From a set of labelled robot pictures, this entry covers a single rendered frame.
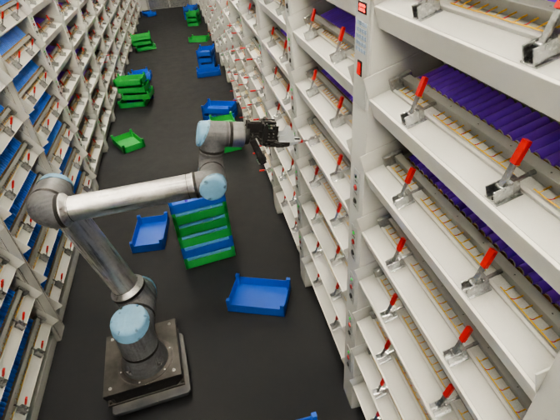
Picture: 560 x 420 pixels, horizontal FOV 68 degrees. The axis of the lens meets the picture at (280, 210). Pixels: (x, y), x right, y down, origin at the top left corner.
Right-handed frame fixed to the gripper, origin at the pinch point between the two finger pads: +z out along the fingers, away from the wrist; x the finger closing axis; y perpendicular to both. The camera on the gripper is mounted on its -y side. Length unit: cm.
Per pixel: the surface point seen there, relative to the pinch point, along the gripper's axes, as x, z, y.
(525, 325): -106, 5, 20
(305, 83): 11.4, 3.5, 18.4
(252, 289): 22, -4, -98
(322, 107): -12.0, 3.0, 18.1
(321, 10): 15.6, 6.2, 43.3
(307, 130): 11.5, 7.5, -0.3
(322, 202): -12.2, 10.2, -19.6
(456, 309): -89, 10, 4
